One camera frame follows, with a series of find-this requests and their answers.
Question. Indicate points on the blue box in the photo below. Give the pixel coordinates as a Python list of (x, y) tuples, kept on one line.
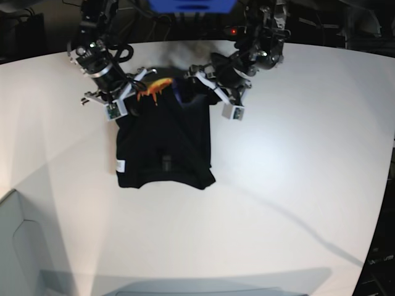
[(192, 6)]

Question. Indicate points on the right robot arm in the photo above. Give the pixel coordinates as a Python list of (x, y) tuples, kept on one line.
[(99, 54)]

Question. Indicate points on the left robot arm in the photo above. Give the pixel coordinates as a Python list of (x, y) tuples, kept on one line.
[(258, 46)]

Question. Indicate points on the black power strip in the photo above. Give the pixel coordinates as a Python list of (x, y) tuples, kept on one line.
[(234, 32)]

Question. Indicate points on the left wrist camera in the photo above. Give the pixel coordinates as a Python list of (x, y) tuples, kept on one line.
[(233, 112)]

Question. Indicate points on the black T-shirt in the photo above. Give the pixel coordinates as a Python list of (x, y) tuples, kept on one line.
[(170, 140)]

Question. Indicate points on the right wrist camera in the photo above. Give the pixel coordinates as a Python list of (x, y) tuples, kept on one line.
[(115, 110)]

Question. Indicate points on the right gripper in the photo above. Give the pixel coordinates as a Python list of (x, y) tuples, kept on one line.
[(115, 84)]

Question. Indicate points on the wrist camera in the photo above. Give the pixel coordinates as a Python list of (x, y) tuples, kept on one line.
[(115, 110), (233, 112)]

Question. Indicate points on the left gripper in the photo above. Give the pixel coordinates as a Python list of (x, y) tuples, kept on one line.
[(225, 80)]

